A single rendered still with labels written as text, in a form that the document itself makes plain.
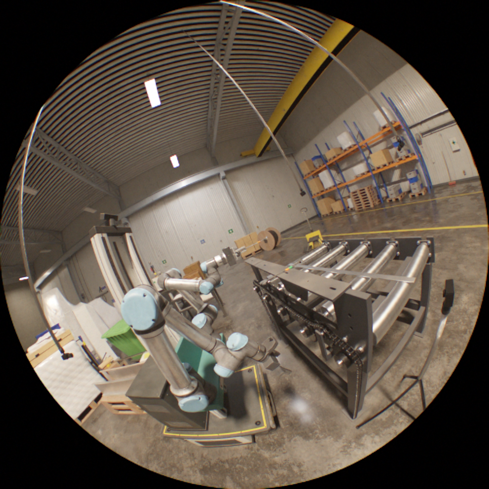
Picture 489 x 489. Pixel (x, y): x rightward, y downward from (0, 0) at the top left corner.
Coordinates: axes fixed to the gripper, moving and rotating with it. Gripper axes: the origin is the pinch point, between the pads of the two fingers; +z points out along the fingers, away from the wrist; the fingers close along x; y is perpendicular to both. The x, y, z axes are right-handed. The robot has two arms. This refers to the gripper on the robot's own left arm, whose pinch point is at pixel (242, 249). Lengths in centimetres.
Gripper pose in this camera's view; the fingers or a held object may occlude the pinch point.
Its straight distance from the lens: 112.8
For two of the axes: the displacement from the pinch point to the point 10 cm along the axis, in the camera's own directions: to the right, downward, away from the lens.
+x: 4.1, 9.1, 0.9
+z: 8.9, -4.2, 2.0
